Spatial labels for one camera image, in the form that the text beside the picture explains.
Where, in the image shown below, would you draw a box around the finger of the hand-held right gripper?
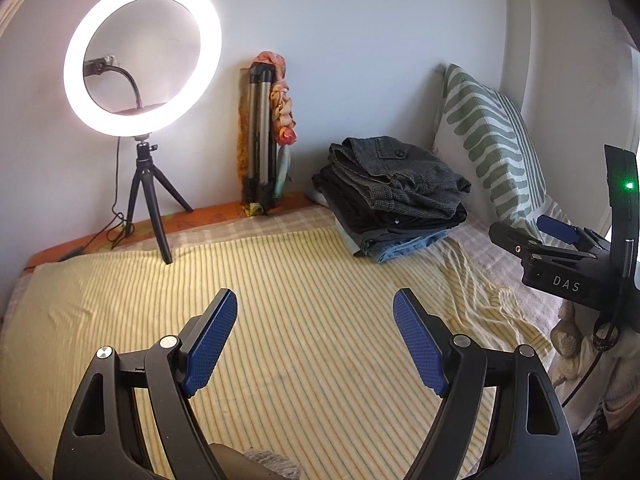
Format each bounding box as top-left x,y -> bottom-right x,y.
537,215 -> 611,256
489,222 -> 601,263

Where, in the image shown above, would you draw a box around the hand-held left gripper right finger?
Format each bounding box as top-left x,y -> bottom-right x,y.
392,288 -> 581,480

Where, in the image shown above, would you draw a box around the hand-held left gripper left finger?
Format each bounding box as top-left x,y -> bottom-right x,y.
52,288 -> 238,480

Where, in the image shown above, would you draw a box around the grey checked pants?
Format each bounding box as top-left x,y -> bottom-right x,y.
327,136 -> 472,220

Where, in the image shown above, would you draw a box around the folded black pants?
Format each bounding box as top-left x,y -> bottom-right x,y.
312,165 -> 468,235

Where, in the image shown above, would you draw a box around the beige fuzzy cloth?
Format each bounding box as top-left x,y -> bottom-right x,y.
550,305 -> 608,401

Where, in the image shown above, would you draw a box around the folded blue jeans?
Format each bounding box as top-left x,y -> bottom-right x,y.
332,220 -> 451,264

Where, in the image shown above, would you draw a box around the yellow striped sheet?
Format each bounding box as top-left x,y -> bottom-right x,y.
0,225 -> 553,480

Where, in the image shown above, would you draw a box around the green patterned white pillow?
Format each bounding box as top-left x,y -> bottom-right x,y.
432,63 -> 581,241

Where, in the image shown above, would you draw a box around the grey knit cloth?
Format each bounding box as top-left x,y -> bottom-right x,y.
210,442 -> 302,480

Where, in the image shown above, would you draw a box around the black mini tripod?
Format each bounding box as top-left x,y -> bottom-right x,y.
111,134 -> 195,265

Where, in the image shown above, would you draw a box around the orange fuzzy strip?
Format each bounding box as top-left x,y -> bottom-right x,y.
236,66 -> 251,206

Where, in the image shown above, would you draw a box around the folded silver tripod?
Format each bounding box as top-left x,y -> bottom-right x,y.
242,64 -> 278,211

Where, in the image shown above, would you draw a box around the colourful patterned scarf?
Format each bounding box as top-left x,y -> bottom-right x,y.
255,51 -> 298,201

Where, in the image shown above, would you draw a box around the black gooseneck phone holder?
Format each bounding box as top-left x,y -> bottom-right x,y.
82,55 -> 171,113

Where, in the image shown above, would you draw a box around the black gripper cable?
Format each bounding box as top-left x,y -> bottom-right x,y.
560,240 -> 631,408

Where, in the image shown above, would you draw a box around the black ring light cable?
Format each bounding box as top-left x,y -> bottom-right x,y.
60,137 -> 128,263

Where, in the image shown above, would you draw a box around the white ring light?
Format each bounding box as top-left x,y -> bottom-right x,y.
63,0 -> 222,138

